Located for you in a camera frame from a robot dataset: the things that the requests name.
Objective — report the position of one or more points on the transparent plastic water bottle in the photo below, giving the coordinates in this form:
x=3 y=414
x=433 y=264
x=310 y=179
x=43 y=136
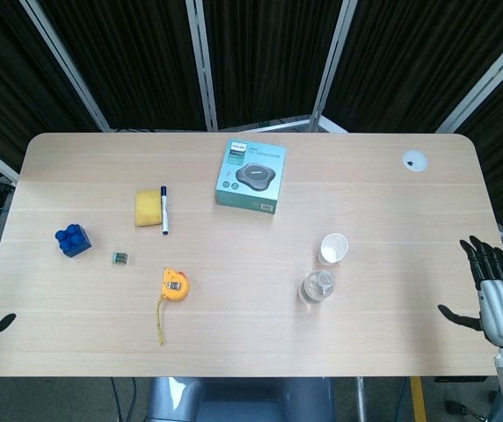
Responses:
x=317 y=286

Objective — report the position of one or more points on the white paper cup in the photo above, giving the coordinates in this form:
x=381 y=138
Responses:
x=334 y=248

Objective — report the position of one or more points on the blue toy building block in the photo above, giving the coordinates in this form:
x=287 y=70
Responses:
x=73 y=242

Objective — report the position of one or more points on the small green pencil sharpener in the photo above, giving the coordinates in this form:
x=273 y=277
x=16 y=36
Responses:
x=119 y=258

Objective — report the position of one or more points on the grey table leg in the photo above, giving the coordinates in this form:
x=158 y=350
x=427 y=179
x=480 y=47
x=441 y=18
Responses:
x=360 y=400

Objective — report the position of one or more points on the yellow tape measure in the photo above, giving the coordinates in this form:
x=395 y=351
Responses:
x=176 y=286

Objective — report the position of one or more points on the yellow sponge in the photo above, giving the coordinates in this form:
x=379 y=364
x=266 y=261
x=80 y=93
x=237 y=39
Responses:
x=147 y=208

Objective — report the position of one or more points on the blue white marker pen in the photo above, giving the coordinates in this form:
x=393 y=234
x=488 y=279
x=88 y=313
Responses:
x=165 y=211

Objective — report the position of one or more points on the grey blue robot torso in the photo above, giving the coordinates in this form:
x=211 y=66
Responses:
x=242 y=400

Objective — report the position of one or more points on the teal speakerphone product box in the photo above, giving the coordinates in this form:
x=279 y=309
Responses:
x=251 y=176

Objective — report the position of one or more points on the grey partition base bar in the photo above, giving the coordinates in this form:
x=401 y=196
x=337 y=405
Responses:
x=278 y=124

